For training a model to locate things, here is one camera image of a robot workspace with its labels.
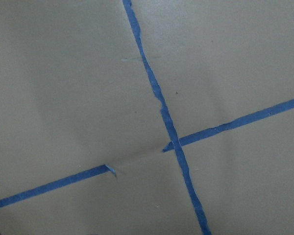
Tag brown paper table cover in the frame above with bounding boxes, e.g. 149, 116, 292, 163
0, 0, 294, 235

